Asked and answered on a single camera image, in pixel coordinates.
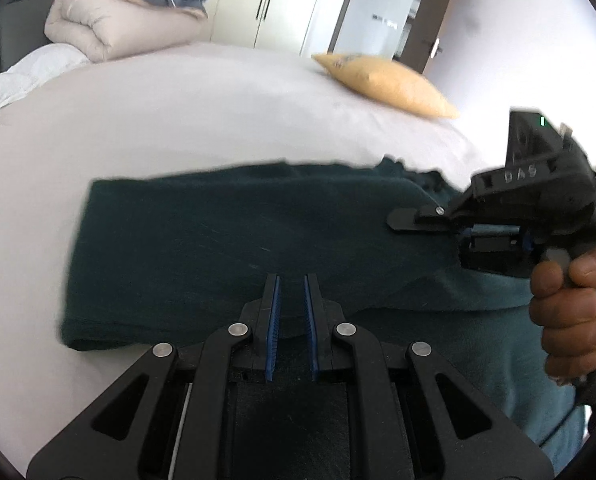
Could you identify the dark green garment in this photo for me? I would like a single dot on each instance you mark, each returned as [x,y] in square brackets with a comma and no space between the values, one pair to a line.
[203,240]

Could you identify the frosted glass door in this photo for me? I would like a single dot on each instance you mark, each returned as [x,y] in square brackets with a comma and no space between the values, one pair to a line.
[373,0]

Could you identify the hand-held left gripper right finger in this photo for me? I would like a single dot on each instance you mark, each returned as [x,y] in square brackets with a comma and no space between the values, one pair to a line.
[310,321]

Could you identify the yellow pillow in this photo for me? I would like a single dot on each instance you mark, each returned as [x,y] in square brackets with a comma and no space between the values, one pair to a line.
[393,85]

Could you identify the grey padded headboard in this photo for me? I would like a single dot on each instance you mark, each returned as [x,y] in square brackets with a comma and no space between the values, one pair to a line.
[8,30]

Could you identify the cream wardrobe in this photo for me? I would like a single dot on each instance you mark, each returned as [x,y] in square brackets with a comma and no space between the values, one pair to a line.
[243,5]

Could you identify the white pillow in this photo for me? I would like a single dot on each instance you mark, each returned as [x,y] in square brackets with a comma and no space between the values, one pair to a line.
[23,75]

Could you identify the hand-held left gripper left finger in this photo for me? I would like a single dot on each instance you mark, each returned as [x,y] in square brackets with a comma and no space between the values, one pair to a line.
[273,321]

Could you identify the folded beige duvet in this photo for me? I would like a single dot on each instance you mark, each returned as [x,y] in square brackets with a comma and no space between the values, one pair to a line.
[108,20]

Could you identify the bed with white sheet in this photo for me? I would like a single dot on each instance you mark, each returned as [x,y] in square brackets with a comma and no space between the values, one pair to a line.
[178,120]

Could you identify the person's right hand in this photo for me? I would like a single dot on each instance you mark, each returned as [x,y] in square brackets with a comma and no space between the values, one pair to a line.
[568,320]

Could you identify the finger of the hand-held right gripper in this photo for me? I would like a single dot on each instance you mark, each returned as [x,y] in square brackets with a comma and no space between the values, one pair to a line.
[418,221]

